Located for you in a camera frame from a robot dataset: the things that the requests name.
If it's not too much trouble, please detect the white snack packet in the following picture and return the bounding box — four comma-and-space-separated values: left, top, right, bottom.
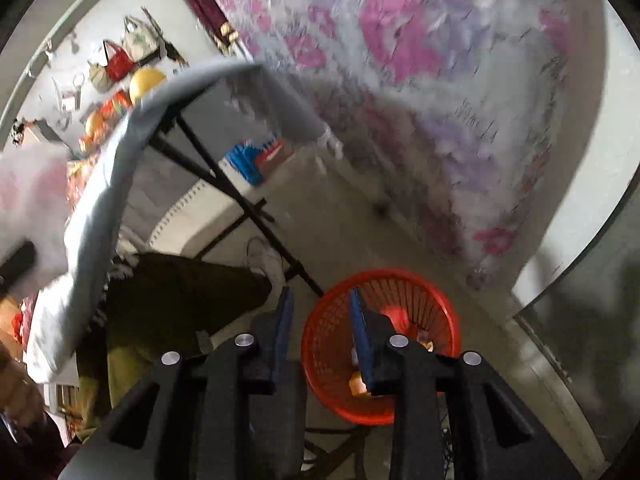
0, 142, 71, 301

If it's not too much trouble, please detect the yellow pomelo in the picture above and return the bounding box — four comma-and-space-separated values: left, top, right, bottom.
129, 68, 167, 106

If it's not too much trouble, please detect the black folding table frame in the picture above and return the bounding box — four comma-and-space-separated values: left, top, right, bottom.
150, 115, 326, 298

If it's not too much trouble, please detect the grey white tasselled tablecloth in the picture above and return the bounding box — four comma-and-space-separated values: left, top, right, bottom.
22, 60, 346, 386

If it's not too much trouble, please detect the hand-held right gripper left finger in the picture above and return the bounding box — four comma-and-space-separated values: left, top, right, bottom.
57, 286, 308, 480

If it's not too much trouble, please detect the beige hanging bag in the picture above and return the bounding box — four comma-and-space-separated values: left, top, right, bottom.
89, 62, 113, 93

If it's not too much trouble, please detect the white tote bag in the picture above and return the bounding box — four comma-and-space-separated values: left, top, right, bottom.
122, 16, 163, 63

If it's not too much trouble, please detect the person's white shoe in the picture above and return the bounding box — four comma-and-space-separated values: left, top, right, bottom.
245, 237, 286, 286

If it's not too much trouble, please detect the blue and red box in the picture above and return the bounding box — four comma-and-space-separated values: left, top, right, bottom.
224, 135, 278, 187

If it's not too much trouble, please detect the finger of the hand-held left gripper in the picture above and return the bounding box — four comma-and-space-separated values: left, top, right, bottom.
0, 240, 38, 281

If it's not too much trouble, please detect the red tote bag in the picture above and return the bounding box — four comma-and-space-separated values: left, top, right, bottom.
102, 40, 135, 82

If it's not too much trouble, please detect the floral pink purple sheet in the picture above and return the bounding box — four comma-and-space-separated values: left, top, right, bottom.
200, 0, 576, 291

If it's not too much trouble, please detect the red plastic stool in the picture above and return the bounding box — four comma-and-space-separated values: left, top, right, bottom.
255, 141, 296, 166

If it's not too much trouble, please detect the red plastic mesh basket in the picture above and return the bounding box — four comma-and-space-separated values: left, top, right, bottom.
300, 269, 462, 427

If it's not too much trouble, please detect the person's olive trouser leg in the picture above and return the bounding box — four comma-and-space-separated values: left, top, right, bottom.
77, 252, 273, 441

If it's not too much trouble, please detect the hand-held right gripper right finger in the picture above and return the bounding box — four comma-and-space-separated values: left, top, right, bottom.
348, 287, 583, 480

